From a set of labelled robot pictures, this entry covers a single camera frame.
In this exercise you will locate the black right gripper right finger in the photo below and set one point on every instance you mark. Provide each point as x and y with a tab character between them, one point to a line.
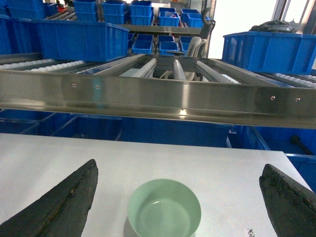
291	207

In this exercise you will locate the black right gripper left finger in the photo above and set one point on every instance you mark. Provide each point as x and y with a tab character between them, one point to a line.
61	212

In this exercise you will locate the green ceramic bowl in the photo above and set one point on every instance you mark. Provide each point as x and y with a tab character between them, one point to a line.
164	208

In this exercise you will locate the blue bin lower shelf right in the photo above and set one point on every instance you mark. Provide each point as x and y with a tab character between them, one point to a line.
298	144

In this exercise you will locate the blue bin shelf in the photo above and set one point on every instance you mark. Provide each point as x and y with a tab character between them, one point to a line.
298	144
60	124

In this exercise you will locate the blue bin lower shelf left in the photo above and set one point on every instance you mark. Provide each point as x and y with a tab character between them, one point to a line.
60	124

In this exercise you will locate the stainless steel roller shelf rack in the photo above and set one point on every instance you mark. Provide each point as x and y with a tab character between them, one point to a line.
158	87

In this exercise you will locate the background steel shelf rack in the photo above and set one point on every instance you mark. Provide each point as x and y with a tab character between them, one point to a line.
152	27

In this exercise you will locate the large blue bin on right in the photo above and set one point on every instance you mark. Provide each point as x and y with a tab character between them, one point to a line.
267	52

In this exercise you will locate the large blue bin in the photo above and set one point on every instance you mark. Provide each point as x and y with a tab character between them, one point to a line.
267	52
82	40

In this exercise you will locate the large blue bin on left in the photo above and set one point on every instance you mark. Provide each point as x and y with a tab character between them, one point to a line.
82	40

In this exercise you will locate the grey office chair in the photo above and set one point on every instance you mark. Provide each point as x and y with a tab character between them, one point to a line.
197	44

